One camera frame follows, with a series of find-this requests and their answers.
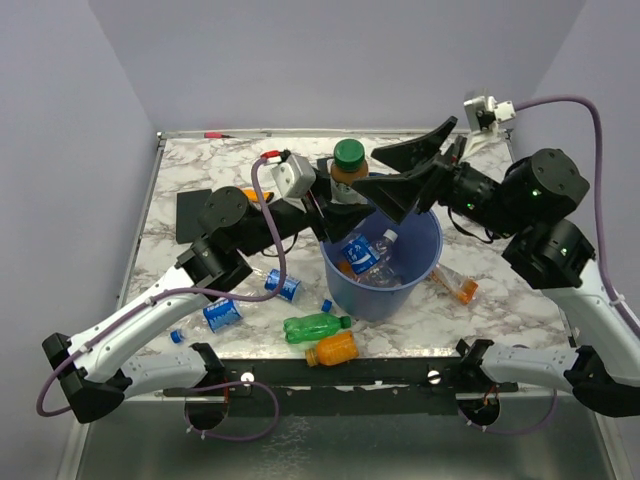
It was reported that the large clear water bottle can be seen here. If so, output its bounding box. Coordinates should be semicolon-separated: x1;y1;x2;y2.
359;229;402;288

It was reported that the orange label crushed bottle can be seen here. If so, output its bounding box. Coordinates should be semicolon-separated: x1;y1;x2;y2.
431;264;478;305

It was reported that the blue label water bottle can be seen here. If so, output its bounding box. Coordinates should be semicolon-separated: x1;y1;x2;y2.
340;232;380;276

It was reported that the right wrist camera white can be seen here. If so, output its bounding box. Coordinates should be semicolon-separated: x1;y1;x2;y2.
463;89;516;158

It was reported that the loose blue bottle cap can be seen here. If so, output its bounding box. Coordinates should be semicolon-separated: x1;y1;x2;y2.
321;300;333;313

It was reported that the brown coffee bottle green cap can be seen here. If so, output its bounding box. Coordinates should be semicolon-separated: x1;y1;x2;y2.
329;139;369;204

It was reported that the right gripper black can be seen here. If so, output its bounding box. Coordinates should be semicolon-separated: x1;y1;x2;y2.
351;116;526;240

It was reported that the green plastic bottle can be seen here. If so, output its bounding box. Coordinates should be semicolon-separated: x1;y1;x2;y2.
283;312;352;344

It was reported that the blue plastic bin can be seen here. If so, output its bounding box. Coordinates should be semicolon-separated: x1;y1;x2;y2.
321;210;443;322

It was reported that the crushed pepsi bottle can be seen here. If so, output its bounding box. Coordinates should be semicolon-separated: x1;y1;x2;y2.
169;299;244;344
248;268;324;310

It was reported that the crushed pepsi bottle lower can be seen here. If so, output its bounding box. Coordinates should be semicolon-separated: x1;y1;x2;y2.
169;299;244;344

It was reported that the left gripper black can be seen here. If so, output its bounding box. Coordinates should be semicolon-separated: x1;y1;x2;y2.
239;166;376;259

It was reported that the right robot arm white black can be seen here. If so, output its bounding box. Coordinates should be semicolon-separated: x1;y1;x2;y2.
353;120;639;418

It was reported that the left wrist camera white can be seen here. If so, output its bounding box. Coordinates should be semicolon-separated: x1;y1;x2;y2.
264;150;316;200

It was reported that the orange utility knife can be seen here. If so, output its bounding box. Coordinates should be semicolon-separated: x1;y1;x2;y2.
242;189;275;203

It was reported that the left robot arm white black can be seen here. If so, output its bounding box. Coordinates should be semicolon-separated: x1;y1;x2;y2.
42;186;375;424

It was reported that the red marker on rail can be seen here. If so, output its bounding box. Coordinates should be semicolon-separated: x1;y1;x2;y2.
203;131;235;139

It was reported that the orange juice bottle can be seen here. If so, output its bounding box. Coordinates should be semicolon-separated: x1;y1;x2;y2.
305;330;359;367

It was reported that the black base bar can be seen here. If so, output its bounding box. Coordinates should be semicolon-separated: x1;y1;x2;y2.
162;354;519;417

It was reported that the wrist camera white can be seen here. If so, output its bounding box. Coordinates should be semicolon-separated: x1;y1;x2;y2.
463;89;516;158
264;150;316;200

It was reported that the black flat box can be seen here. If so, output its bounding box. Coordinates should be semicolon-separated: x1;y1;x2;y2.
175;189;212;245

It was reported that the crushed pepsi bottle upper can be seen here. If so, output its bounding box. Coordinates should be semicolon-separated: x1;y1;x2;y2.
248;268;324;310

